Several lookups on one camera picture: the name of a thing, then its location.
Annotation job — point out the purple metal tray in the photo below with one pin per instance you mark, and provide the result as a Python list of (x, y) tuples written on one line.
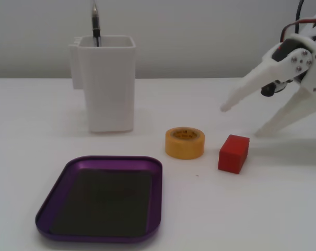
[(157, 204)]

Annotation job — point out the black transparent ballpoint pen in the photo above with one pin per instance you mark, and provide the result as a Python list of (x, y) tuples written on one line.
[(95, 26)]

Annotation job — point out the yellow tape roll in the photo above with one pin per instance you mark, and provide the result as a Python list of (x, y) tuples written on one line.
[(184, 149)]

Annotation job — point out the red cube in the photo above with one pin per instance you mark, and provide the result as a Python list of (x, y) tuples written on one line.
[(232, 157)]

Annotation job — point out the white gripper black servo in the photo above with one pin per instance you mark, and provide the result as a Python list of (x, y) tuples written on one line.
[(299, 63)]

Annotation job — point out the white plastic pen holder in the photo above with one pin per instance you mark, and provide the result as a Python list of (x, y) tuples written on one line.
[(108, 91)]

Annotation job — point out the small black gripper camera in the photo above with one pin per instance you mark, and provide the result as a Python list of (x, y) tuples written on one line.
[(268, 90)]

